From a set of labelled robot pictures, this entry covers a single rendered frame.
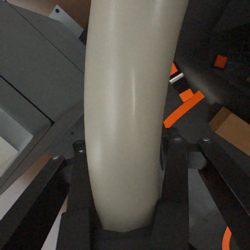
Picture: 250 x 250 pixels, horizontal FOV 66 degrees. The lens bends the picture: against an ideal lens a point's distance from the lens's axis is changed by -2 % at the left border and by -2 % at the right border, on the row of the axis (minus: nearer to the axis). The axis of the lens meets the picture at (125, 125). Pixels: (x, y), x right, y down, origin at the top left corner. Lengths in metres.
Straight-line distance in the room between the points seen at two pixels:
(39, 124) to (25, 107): 0.04
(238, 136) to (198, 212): 0.60
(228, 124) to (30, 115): 0.88
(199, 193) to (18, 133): 1.17
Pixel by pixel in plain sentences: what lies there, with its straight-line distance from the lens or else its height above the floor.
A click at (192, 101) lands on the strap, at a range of 1.07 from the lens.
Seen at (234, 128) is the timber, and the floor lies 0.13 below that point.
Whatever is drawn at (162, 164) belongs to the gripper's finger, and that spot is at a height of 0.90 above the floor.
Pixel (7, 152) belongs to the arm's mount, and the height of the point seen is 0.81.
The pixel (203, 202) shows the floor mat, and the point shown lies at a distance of 1.39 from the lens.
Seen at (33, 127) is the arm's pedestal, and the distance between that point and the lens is 0.32.
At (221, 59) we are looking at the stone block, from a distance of 0.68.
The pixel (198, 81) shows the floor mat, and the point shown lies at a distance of 1.06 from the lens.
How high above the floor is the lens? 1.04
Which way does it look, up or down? 69 degrees down
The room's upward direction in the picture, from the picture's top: 162 degrees counter-clockwise
